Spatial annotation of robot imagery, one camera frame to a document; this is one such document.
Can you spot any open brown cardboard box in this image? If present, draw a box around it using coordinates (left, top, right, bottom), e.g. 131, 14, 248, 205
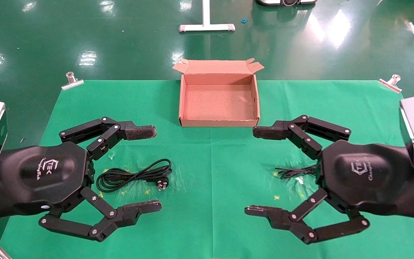
172, 58, 265, 128

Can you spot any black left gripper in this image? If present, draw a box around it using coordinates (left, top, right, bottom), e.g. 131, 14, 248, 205
0, 117, 162, 242

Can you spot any green table cloth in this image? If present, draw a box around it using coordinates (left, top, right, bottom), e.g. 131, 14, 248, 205
0, 79, 414, 259

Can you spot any black power cable with plug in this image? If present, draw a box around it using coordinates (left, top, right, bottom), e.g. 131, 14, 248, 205
96, 159, 173, 194

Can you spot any black and white device base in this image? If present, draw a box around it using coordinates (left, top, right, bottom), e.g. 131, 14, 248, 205
257, 0, 318, 7

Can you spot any white metal stand base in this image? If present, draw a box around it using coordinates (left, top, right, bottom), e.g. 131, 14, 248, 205
178, 0, 236, 33

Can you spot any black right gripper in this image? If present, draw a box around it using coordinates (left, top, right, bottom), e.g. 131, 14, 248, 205
244, 115, 414, 245

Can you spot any black wired computer mouse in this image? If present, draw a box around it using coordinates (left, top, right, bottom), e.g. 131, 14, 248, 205
275, 165, 318, 180

